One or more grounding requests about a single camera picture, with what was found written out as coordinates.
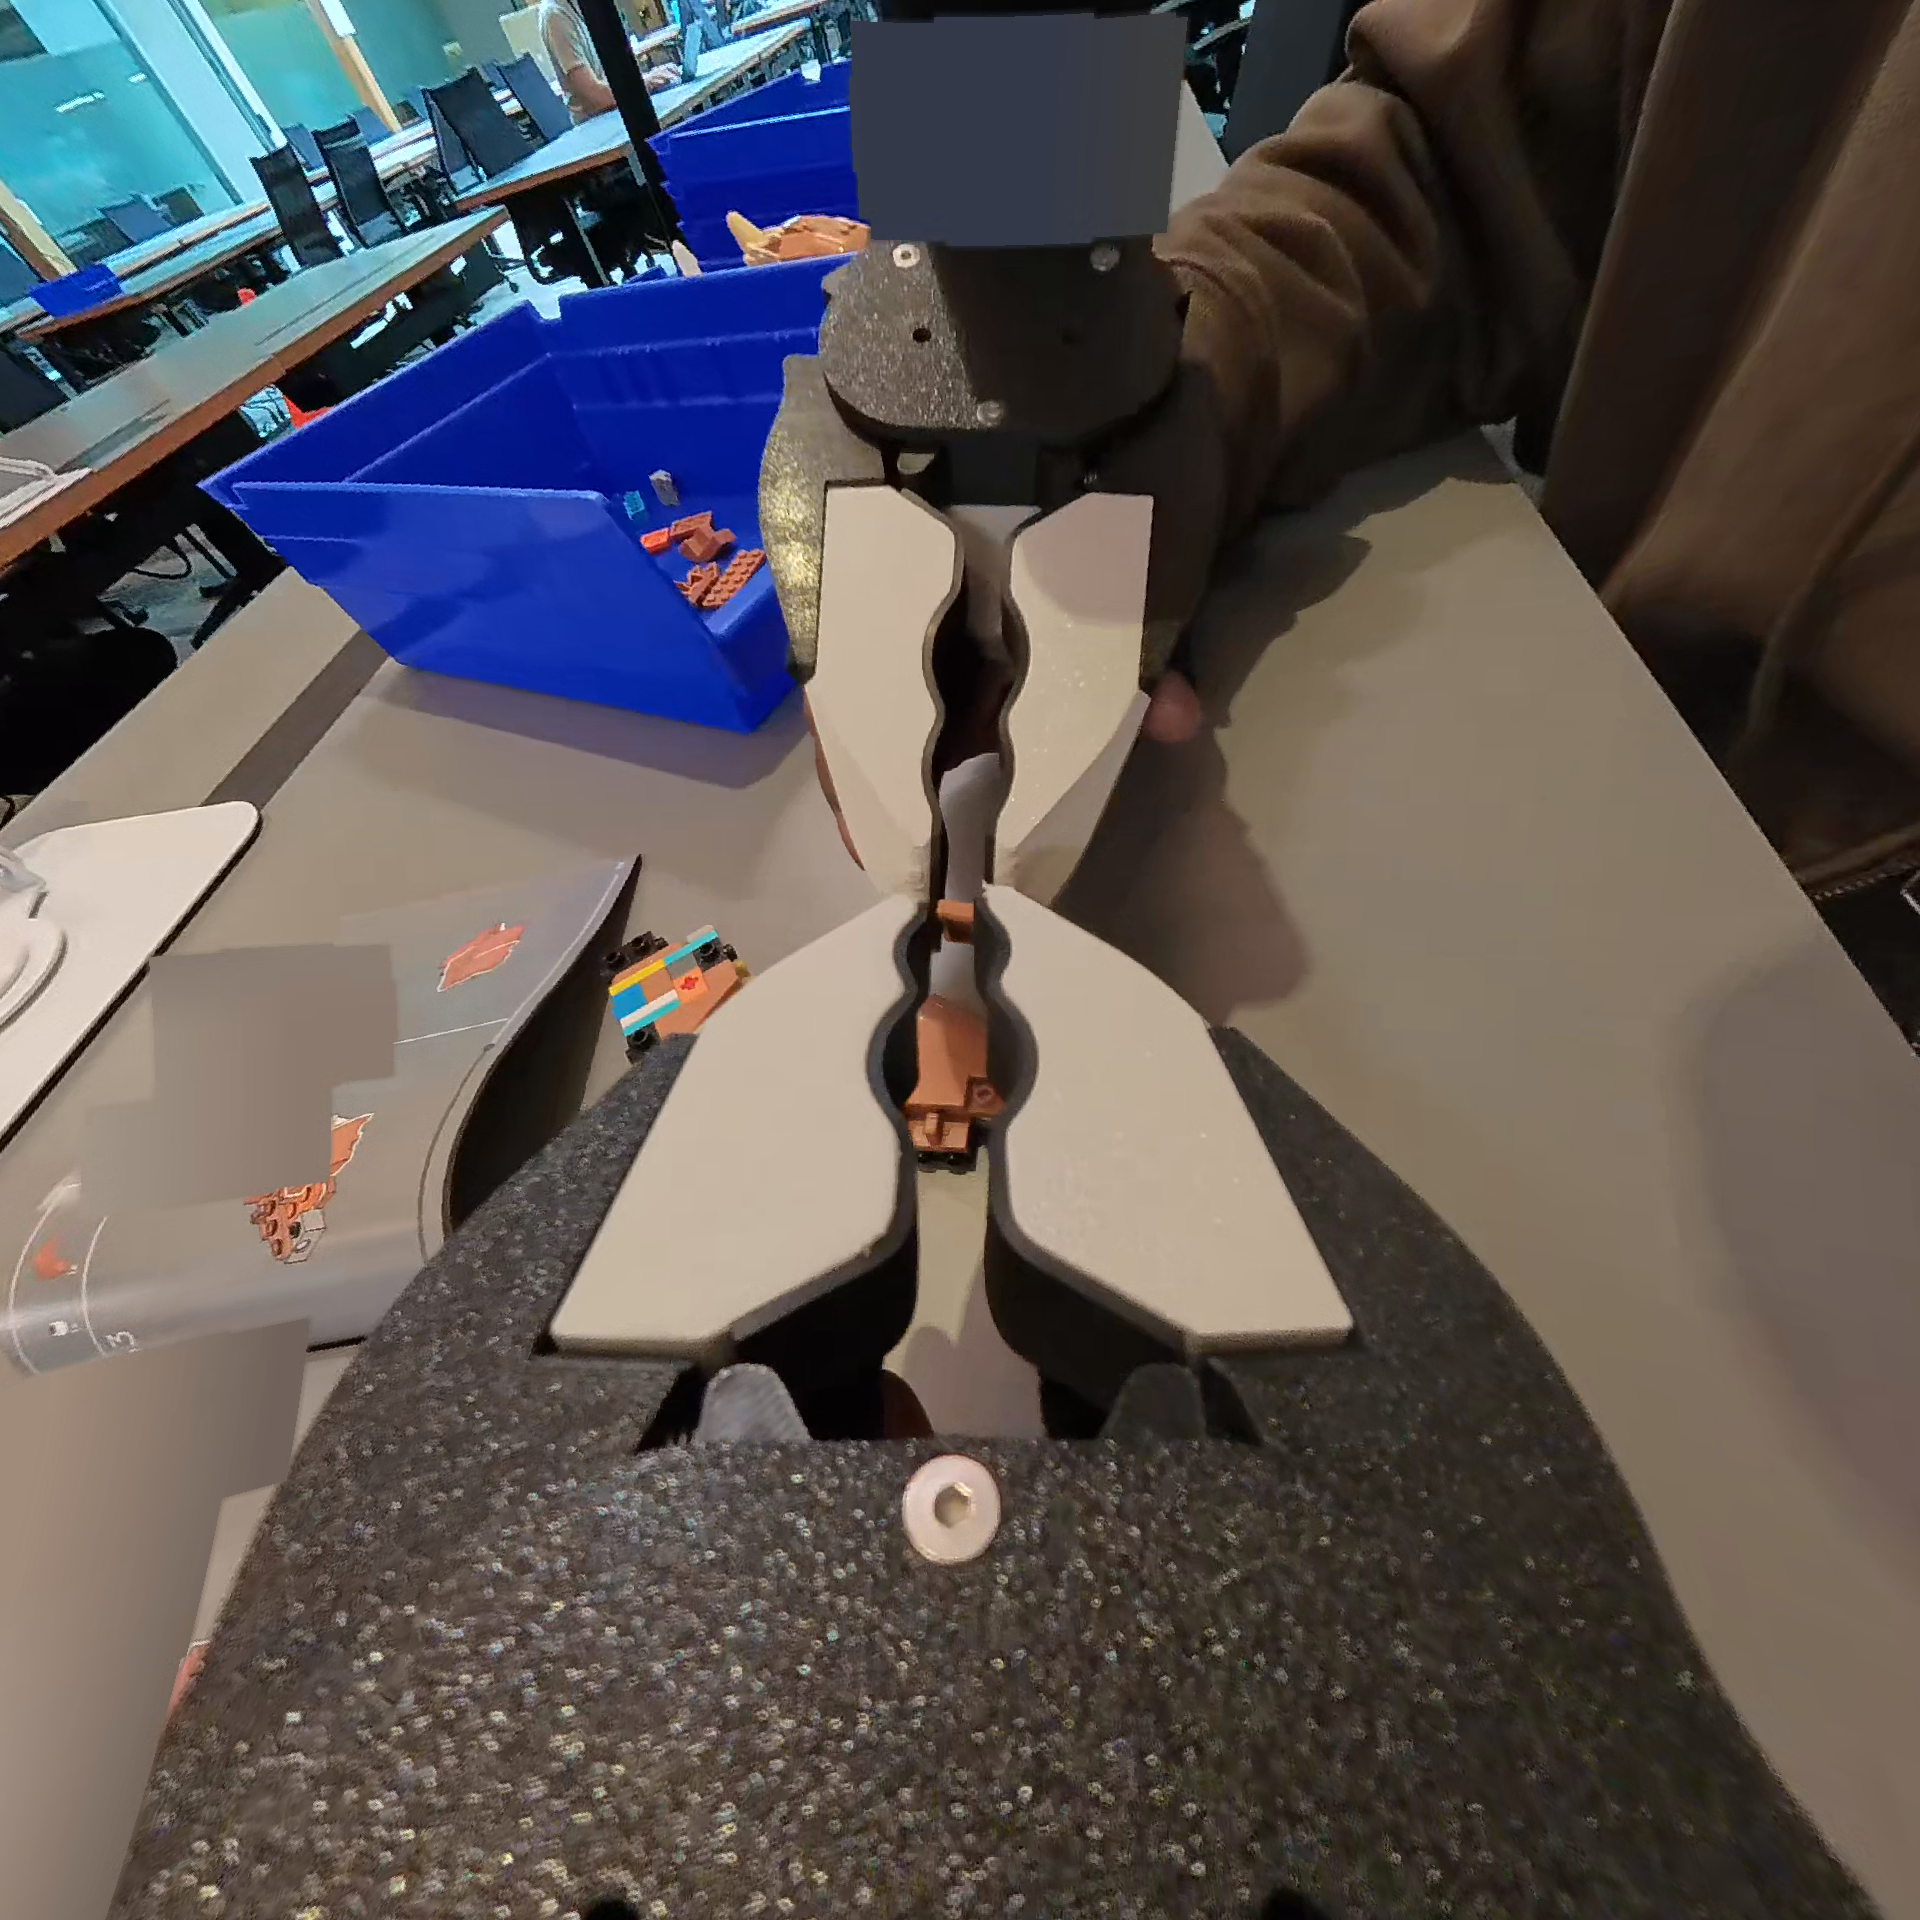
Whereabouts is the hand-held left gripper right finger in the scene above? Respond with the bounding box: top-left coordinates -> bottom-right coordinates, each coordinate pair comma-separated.
970,887 -> 1357,1439

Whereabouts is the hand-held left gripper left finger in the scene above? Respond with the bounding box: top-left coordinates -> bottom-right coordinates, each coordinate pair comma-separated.
549,903 -> 937,1441

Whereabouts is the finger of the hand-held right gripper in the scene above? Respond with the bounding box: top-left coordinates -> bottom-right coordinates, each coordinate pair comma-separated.
981,494 -> 1157,899
806,481 -> 962,899

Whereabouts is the brown grey brick assembly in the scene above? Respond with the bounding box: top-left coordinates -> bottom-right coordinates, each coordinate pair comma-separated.
899,993 -> 1003,1171

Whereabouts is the blue plastic bin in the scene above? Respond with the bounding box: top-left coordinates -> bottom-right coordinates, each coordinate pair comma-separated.
200,257 -> 857,735
647,62 -> 857,273

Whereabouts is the person's right forearm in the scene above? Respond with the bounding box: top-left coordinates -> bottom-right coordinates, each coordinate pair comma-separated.
1159,59 -> 1610,526

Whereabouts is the colourful striped brick model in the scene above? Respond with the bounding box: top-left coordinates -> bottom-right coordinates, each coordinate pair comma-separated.
605,927 -> 753,1064

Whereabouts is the tan toy piece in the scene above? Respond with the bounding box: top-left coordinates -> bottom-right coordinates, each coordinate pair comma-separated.
722,211 -> 872,272

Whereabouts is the grey instruction booklet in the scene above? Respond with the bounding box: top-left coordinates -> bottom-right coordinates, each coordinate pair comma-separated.
0,856 -> 643,1772

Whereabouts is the row of black office chairs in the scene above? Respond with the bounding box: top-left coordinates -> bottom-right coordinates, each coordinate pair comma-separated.
249,57 -> 557,272

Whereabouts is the white rounded board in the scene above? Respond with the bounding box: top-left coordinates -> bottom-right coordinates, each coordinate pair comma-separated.
0,801 -> 258,1142

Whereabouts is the person's brown hoodie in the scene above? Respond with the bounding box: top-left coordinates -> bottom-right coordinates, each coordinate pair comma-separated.
1341,0 -> 1920,1053

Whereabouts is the long office table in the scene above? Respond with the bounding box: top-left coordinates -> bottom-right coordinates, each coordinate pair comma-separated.
0,211 -> 510,571

